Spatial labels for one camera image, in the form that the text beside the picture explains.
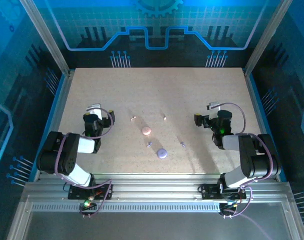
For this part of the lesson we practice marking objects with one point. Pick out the small bolt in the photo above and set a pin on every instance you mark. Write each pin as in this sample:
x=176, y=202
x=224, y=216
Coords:
x=149, y=144
x=182, y=144

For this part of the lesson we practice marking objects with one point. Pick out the pink earbud charging case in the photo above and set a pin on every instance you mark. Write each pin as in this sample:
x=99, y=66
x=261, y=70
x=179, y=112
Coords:
x=146, y=131

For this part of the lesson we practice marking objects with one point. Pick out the purple earbud charging case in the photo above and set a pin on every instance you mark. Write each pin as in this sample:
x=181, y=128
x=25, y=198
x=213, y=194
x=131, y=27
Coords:
x=162, y=153

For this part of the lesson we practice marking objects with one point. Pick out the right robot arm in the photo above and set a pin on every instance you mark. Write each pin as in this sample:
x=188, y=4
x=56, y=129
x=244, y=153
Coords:
x=257, y=160

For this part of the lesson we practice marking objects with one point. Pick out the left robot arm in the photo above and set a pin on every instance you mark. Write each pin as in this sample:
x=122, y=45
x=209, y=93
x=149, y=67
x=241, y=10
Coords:
x=47, y=156

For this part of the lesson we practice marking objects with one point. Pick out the blue table edge strip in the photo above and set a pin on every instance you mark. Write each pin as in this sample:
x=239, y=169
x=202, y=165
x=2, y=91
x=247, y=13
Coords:
x=52, y=117
x=258, y=100

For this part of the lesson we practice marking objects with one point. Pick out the aluminium base beam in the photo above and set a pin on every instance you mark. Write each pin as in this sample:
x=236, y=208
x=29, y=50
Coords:
x=154, y=187

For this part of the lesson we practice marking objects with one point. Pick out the grey metal panel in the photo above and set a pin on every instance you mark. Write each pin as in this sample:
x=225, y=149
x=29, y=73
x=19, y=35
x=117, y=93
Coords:
x=154, y=225

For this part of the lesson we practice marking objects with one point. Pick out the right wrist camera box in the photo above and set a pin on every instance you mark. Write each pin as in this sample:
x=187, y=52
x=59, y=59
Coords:
x=214, y=106

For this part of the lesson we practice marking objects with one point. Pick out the aluminium table side rail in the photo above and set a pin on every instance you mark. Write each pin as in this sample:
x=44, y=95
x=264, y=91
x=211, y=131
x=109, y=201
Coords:
x=254, y=100
x=57, y=117

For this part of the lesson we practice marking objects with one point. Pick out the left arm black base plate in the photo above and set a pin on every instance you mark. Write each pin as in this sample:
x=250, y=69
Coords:
x=76, y=193

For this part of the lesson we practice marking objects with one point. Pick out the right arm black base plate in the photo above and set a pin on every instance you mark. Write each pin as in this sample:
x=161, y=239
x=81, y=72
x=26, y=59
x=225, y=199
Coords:
x=209, y=192

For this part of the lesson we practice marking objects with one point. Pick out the aluminium frame post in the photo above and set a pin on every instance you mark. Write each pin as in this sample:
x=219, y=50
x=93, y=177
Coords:
x=47, y=37
x=264, y=40

